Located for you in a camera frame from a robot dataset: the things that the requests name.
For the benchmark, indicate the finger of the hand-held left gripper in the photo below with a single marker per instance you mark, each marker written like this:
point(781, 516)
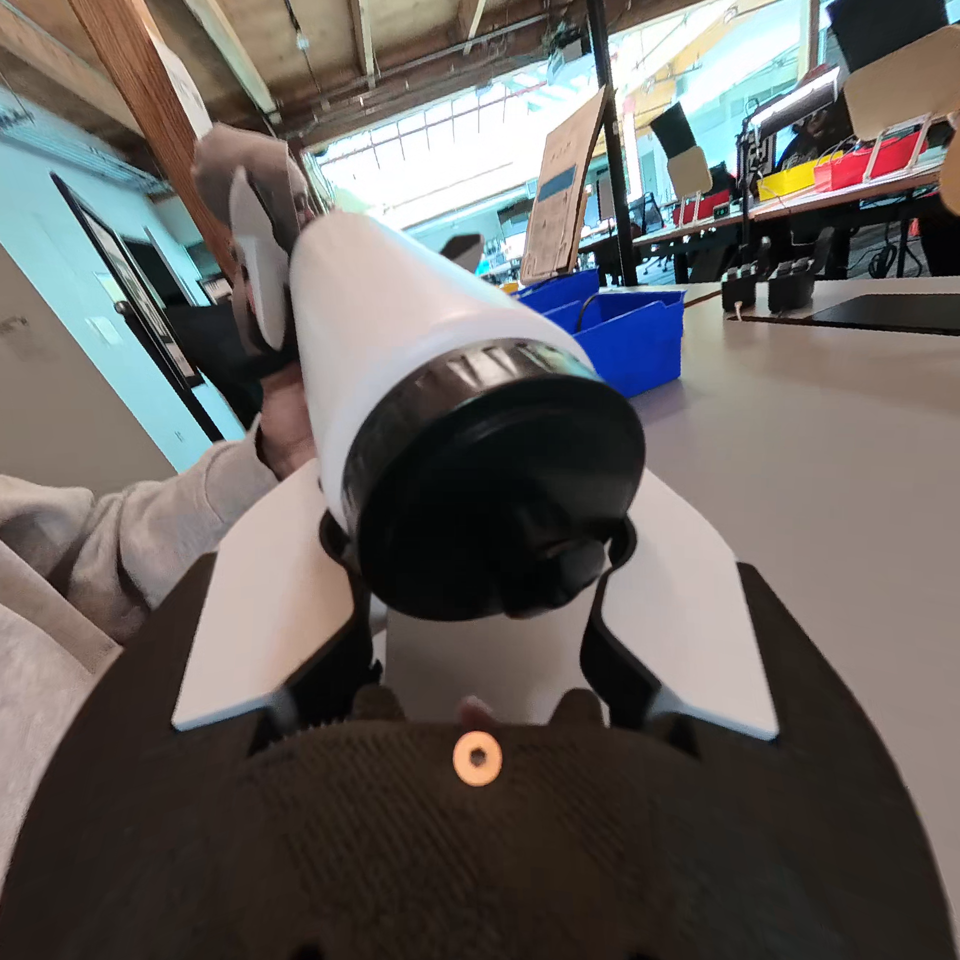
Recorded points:
point(465, 251)
point(266, 285)

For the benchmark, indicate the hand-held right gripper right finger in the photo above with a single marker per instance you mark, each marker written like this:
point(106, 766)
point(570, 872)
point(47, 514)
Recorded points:
point(690, 630)

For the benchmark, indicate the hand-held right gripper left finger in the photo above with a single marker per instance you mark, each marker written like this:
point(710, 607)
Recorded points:
point(262, 622)

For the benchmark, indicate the white water bottle black lid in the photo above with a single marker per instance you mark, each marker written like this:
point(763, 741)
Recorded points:
point(420, 337)

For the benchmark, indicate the blue plastic bin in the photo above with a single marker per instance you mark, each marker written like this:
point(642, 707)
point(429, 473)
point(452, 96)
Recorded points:
point(555, 292)
point(637, 345)

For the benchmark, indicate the person's left forearm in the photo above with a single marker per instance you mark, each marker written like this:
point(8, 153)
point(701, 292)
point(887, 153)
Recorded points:
point(172, 525)

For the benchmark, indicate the person's left hand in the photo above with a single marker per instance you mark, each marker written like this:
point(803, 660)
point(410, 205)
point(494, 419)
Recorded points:
point(289, 427)

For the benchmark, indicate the brown cardboard instruction board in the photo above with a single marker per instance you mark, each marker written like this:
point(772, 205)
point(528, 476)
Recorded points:
point(555, 240)

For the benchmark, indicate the black floor lamp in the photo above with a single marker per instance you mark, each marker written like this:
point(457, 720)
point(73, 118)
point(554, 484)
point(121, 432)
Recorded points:
point(619, 187)

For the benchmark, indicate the red plastic bin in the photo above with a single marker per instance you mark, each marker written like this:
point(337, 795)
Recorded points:
point(862, 165)
point(701, 210)

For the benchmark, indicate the black battery charger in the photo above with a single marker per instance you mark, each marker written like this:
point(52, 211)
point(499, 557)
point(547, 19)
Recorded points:
point(744, 292)
point(791, 292)

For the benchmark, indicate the yellow plastic bin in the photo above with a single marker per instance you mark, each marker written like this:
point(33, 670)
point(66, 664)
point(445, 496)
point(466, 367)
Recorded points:
point(787, 182)

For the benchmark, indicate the black desk mat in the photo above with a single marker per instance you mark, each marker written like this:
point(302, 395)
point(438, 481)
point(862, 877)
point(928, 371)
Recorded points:
point(885, 315)

